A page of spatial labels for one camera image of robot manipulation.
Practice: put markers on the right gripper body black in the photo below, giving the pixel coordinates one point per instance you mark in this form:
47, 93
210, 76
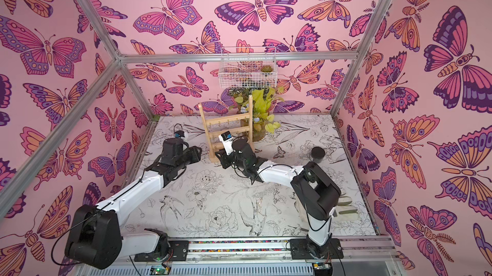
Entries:
225, 157

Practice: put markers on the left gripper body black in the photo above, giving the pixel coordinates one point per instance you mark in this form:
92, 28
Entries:
188, 158

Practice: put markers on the wooden jewelry display stand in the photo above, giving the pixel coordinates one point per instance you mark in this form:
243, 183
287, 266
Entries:
239, 124

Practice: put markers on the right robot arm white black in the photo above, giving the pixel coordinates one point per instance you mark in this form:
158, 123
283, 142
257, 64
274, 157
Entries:
316, 191

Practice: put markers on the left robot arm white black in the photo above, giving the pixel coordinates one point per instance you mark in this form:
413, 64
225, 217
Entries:
95, 237

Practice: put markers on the potted green plant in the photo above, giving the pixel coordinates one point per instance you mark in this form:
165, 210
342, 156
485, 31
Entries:
263, 119

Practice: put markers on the small black cylinder jar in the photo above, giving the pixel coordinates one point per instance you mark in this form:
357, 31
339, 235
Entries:
317, 154

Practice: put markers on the small succulent in basket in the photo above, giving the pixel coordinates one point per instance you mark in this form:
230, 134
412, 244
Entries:
267, 69

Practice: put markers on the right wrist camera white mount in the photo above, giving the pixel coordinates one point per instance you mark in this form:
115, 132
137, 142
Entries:
227, 141

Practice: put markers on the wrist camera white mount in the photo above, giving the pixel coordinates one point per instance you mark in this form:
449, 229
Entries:
227, 141
178, 131

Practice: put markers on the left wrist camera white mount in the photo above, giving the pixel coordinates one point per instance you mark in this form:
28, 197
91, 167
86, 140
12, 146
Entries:
178, 131

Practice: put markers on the white wire basket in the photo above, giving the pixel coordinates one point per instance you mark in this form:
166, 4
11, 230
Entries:
240, 67

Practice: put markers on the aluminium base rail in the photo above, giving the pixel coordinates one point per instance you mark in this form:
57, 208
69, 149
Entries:
359, 255

